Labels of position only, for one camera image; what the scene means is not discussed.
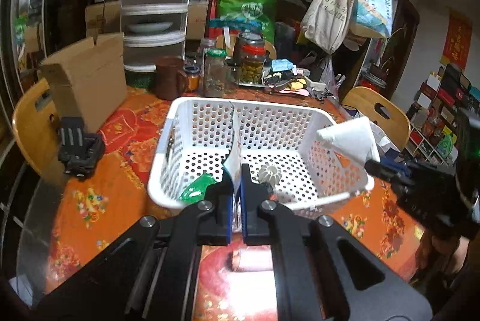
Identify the wooden chair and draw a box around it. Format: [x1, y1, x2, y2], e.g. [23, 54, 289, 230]
[342, 87, 411, 151]
[12, 78, 67, 188]

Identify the white perforated plastic basket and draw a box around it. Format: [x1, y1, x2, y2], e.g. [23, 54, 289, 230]
[147, 97, 374, 218]

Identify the red lid pickle jar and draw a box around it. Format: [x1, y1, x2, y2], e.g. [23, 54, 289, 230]
[239, 44, 266, 84]

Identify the beige canvas tote bag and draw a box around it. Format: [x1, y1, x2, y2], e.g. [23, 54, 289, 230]
[301, 0, 355, 55]

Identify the white pink cloth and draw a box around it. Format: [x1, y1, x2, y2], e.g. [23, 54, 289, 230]
[229, 247, 273, 272]

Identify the black phone stand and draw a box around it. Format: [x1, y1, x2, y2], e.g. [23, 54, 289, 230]
[58, 117, 105, 181]

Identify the low shelf with boxes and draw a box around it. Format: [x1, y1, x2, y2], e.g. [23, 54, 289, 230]
[403, 64, 479, 166]

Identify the green lid glass jar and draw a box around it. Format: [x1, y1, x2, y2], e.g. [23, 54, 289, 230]
[203, 49, 229, 97]

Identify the left wooden chair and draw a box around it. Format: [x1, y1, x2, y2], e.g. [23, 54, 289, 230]
[12, 78, 67, 188]

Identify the brown cardboard box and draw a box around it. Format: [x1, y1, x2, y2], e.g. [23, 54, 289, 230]
[41, 33, 127, 132]

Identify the green foil packet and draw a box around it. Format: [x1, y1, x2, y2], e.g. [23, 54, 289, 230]
[180, 173, 216, 205]

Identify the red floral tablecloth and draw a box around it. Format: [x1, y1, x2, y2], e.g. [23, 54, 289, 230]
[42, 88, 423, 320]

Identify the green shopping bag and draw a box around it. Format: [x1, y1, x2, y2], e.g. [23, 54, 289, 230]
[216, 0, 277, 43]

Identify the brown ceramic mug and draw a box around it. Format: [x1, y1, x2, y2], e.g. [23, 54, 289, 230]
[155, 56, 188, 101]

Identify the white ribbed round sponge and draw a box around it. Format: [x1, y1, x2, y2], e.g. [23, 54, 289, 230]
[258, 165, 281, 187]

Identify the right wooden chair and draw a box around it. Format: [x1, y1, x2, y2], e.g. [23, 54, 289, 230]
[342, 87, 411, 151]

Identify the white tissue napkin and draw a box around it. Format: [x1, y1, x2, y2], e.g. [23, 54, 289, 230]
[316, 117, 380, 166]

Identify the white red printed packet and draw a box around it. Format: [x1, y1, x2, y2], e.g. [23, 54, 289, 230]
[223, 106, 242, 233]

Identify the light blue printed bag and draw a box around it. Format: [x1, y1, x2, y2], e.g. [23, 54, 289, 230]
[350, 0, 393, 39]

